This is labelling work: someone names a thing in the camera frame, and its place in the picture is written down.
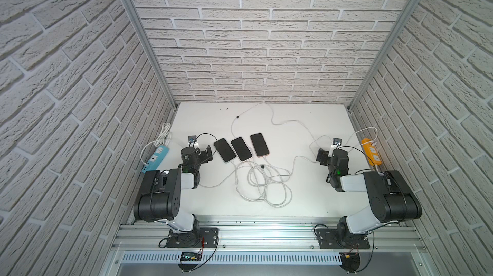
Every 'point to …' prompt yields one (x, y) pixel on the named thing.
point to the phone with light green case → (224, 149)
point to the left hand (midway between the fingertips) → (196, 143)
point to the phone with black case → (259, 144)
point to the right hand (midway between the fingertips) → (324, 148)
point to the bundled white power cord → (163, 137)
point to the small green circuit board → (190, 256)
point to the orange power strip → (371, 151)
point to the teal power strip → (156, 158)
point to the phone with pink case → (241, 149)
